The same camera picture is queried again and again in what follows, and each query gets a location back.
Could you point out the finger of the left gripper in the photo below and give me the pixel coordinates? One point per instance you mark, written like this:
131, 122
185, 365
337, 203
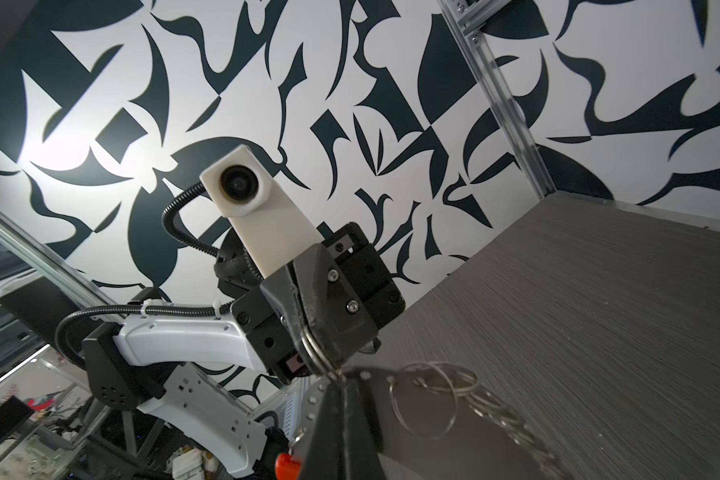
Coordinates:
285, 290
332, 324

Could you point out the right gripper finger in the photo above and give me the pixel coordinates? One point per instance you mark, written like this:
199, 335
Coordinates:
339, 436

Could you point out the large keyring with red handle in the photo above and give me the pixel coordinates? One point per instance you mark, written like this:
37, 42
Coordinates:
439, 421

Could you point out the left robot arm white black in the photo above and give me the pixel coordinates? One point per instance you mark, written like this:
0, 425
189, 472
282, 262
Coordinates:
151, 362

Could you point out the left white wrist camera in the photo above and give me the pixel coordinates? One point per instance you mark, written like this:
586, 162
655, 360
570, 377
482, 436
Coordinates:
270, 225

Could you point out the aluminium frame corner post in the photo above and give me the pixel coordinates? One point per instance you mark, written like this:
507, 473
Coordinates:
465, 20

